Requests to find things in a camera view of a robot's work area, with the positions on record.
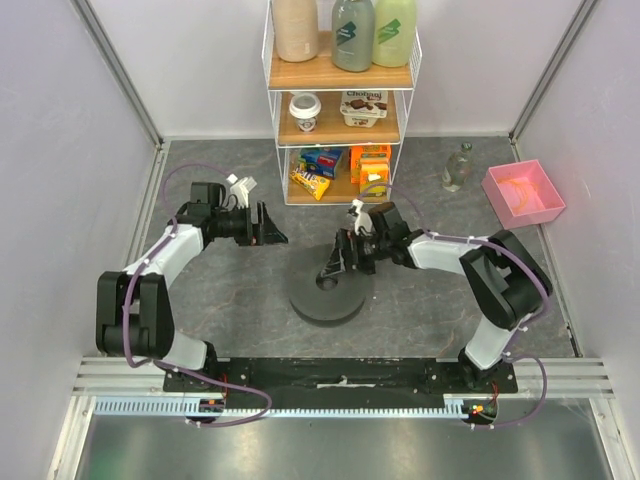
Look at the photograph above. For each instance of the black cable spool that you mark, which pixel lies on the black cable spool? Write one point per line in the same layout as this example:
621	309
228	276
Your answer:
328	302

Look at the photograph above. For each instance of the beige pump bottle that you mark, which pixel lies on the beige pump bottle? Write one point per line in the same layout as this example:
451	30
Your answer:
296	29

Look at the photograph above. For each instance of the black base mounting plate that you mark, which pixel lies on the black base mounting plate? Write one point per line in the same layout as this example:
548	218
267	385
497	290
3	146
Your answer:
360	382

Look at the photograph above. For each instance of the white wire wooden shelf rack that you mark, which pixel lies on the white wire wooden shelf rack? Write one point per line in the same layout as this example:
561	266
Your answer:
321	77

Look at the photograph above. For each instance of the Chobani yogurt tub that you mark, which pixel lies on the Chobani yogurt tub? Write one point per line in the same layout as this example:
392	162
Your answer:
363	108

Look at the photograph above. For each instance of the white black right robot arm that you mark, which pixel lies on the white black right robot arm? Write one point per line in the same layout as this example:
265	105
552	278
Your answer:
510	288

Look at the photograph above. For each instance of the yellow M&M candy bag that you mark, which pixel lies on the yellow M&M candy bag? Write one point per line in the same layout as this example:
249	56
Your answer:
313	184

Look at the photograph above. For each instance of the grey-green pump bottle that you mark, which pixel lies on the grey-green pump bottle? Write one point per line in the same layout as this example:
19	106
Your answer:
352	35

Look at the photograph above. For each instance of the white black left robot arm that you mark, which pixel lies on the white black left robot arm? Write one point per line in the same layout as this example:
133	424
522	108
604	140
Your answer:
134	317

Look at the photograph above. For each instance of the yellow green sponge pack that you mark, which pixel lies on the yellow green sponge pack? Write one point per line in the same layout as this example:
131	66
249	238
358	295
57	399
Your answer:
374	179

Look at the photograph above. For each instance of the white yogurt cup with lid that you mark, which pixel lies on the white yogurt cup with lid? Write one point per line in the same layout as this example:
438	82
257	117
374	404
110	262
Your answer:
305	107

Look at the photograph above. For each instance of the clear glass bottle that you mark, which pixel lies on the clear glass bottle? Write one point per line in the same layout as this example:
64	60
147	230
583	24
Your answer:
458	168

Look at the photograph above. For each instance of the pink plastic bin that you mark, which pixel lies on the pink plastic bin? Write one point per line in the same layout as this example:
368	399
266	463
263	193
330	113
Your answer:
521	194

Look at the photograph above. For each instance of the slotted cable duct rail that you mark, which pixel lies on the slotted cable duct rail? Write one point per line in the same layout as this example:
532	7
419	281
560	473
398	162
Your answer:
194	407

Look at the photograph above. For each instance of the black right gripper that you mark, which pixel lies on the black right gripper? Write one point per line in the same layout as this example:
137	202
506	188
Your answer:
351	250

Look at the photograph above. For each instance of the light green pump bottle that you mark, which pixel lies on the light green pump bottle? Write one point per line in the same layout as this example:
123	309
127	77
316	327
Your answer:
395	23

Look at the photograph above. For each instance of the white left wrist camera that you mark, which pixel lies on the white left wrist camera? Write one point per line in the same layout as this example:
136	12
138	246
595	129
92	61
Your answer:
240	189

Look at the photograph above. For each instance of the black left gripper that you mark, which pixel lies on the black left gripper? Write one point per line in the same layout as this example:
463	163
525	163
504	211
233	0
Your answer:
257	234

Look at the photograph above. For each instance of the orange snack box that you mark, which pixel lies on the orange snack box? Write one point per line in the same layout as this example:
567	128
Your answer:
367	154

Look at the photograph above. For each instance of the blue snack box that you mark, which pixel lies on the blue snack box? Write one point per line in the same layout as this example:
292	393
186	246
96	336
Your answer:
321	161

